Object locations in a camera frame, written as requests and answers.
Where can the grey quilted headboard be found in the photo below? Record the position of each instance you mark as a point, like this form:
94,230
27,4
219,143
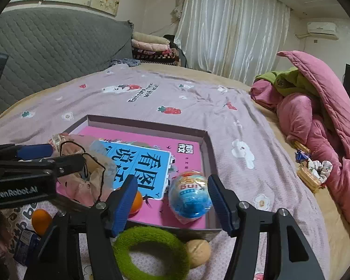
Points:
61,40

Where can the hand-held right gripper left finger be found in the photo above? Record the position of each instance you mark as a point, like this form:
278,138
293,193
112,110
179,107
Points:
125,207

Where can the tan biscuit packet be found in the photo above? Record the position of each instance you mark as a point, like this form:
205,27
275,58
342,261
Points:
307,178
302,146

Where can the blue toy egg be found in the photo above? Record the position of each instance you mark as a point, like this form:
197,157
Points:
189,201

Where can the walnut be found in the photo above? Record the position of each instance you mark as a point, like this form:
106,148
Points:
198,252

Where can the white curtain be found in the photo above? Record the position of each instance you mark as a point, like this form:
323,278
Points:
230,29

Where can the grey cardboard box tray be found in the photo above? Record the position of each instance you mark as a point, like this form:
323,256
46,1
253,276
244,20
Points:
210,157

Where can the blue candy wrapper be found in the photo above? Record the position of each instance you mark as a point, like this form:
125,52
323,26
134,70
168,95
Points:
301,155

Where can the beige sheer scrunchie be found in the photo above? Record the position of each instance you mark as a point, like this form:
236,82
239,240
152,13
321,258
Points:
73,148

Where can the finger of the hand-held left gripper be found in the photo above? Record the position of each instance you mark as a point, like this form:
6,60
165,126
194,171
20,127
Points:
35,151
67,163

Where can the stack of folded blankets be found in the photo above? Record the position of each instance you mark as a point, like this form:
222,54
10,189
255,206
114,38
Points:
148,45

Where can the purple strawberry print bedsheet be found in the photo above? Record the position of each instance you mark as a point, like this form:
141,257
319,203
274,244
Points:
163,93

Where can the white air conditioner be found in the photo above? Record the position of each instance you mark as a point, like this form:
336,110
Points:
320,29

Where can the green cloth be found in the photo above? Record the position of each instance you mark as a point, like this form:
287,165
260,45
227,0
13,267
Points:
291,81

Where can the dark blue patterned cloth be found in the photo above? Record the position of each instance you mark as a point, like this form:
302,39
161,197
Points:
128,62

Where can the pink quilt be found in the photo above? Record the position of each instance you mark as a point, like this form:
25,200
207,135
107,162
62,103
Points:
303,113

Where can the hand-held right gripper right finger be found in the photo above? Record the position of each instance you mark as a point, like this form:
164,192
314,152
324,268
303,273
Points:
220,207

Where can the orange mandarin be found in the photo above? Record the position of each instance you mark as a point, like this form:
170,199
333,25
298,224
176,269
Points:
41,221
137,201

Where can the blue snack packet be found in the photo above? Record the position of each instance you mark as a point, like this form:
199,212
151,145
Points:
27,246

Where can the white floral scrunchie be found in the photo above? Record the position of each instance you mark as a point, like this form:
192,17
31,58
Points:
322,166

